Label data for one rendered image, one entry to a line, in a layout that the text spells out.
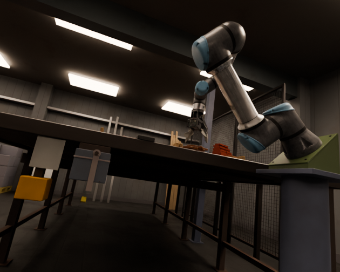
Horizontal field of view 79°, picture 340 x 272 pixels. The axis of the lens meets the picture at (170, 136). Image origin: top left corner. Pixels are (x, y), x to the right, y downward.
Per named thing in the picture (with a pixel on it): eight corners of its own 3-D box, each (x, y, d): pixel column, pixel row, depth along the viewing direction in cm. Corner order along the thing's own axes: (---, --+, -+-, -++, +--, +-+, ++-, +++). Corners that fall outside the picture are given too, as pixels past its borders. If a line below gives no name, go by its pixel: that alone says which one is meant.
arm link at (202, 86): (208, 74, 116) (206, 83, 127) (192, 84, 116) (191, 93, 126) (217, 84, 115) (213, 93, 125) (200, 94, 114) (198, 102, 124)
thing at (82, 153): (103, 193, 78) (113, 147, 83) (64, 188, 75) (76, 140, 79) (103, 191, 89) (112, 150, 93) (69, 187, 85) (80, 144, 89)
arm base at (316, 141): (326, 136, 89) (313, 117, 89) (316, 154, 80) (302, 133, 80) (292, 146, 101) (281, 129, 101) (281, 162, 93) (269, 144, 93)
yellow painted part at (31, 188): (41, 201, 73) (59, 137, 78) (12, 198, 71) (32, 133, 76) (47, 198, 81) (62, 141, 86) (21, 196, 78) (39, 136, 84)
